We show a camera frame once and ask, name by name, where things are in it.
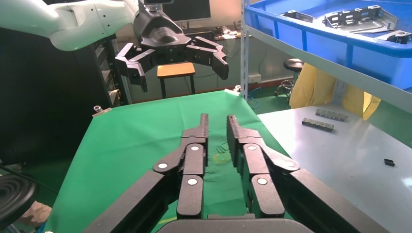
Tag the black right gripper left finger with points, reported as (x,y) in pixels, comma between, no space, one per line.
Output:
(193,160)

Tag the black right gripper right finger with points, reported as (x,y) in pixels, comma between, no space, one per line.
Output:
(254,167)

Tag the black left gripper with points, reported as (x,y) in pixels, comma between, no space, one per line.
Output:
(161,35)

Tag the stamped metal bracket part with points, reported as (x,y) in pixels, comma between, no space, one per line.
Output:
(360,19)
(399,37)
(296,16)

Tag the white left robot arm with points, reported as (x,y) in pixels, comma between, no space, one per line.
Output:
(64,22)

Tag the orange seat wooden stool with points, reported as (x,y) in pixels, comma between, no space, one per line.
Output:
(176,69)

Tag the black computer monitor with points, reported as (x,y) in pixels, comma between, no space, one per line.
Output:
(190,9)

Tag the cluttered wooden desk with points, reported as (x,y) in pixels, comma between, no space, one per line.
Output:
(225,32)

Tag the green table cloth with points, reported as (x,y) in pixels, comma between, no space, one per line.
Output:
(128,135)

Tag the small ribbed metal part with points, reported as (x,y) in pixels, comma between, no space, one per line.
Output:
(331,115)
(318,124)

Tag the yellow plastic bag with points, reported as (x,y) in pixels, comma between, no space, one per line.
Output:
(315,86)

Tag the black round stool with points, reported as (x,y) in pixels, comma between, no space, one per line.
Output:
(293,66)

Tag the black cabinet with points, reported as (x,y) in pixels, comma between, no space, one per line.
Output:
(48,96)

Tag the white metal shelf board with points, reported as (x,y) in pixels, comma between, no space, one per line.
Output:
(354,82)

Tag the small black clip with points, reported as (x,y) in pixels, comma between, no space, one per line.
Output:
(389,162)

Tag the blue plastic bin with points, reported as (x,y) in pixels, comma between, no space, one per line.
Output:
(370,61)

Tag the black ribbed round disc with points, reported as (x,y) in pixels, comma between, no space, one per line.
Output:
(14,196)

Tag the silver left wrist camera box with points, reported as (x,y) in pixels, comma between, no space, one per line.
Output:
(157,2)

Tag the white perforated shelf post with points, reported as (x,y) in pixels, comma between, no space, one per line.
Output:
(244,48)

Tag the white wall socket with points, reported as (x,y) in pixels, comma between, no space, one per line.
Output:
(254,78)

